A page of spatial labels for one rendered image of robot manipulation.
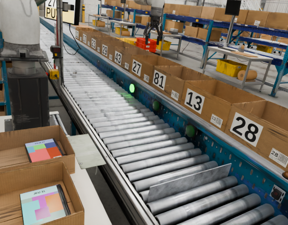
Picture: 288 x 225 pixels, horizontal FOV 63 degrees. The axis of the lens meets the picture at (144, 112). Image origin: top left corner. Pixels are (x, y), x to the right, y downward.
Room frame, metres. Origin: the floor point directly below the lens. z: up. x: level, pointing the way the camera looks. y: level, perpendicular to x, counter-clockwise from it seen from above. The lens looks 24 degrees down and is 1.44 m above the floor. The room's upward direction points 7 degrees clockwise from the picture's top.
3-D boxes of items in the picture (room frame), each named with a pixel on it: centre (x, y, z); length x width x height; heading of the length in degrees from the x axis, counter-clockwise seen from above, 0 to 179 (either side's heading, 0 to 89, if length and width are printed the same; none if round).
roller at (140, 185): (0.94, -0.20, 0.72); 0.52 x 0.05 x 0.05; 122
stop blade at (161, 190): (0.85, -0.26, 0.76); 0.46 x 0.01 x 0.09; 122
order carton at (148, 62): (2.06, -0.04, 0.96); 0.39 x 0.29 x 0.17; 32
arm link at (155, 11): (2.02, 0.01, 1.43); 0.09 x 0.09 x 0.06
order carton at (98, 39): (3.06, 0.58, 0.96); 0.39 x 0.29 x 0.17; 32
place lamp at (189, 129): (1.26, -0.28, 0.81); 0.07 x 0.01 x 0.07; 32
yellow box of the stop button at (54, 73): (1.90, 0.79, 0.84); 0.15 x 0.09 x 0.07; 32
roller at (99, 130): (1.38, 0.07, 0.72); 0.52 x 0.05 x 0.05; 122
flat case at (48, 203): (0.59, 0.30, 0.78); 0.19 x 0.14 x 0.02; 33
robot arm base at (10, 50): (1.13, 0.62, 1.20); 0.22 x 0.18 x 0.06; 27
